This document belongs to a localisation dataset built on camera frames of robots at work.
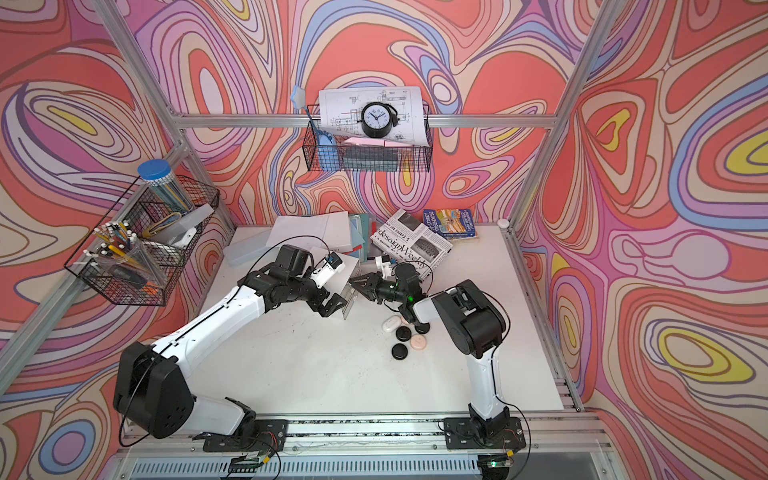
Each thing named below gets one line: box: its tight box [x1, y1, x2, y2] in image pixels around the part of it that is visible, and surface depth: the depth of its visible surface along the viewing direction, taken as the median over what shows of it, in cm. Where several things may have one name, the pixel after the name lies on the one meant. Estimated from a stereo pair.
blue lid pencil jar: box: [137, 159, 194, 214], surface depth 74 cm
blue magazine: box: [423, 209, 478, 240], surface depth 117 cm
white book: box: [266, 211, 353, 253], surface depth 112 cm
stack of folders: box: [343, 213, 382, 262], surface depth 113 cm
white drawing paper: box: [319, 86, 430, 146], surface depth 86 cm
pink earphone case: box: [410, 334, 427, 350], surface depth 90 cm
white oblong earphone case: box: [381, 315, 401, 333], surface depth 93 cm
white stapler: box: [151, 203, 214, 246], surface depth 74 cm
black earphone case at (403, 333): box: [395, 326, 412, 342], surface depth 92 cm
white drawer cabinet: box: [309, 246, 361, 320], surface depth 75 cm
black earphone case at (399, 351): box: [391, 343, 408, 361], surface depth 88 cm
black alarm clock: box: [357, 101, 400, 139], surface depth 81 cm
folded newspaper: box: [370, 209, 453, 279], surface depth 108 cm
